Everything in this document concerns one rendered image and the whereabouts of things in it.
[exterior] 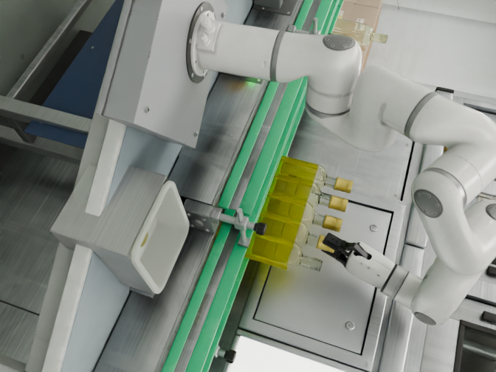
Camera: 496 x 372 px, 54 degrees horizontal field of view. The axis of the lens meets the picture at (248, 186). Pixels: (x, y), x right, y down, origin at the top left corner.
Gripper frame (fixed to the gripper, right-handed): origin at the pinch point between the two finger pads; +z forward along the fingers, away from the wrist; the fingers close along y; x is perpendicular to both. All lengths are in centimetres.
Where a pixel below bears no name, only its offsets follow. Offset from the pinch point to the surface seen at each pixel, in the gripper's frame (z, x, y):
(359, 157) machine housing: 9.4, -37.2, -16.0
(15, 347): 56, 62, -15
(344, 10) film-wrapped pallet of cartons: 149, -338, -234
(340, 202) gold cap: 3.6, -10.6, 1.9
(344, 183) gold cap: 5.5, -16.1, 1.7
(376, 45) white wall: 123, -388, -309
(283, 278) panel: 7.7, 9.7, -12.8
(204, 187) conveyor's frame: 29.1, 10.0, 15.4
